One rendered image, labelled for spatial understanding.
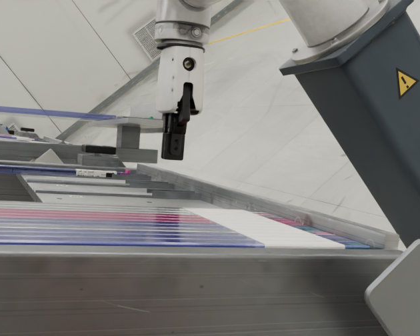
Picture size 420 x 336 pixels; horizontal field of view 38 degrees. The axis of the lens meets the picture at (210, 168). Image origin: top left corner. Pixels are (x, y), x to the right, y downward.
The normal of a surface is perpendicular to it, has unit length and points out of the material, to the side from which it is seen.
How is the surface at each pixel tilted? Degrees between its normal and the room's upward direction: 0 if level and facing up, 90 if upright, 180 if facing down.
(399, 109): 90
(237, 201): 48
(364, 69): 90
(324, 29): 90
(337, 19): 90
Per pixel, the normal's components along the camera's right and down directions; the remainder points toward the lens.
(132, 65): 0.36, 0.08
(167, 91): -0.91, 0.00
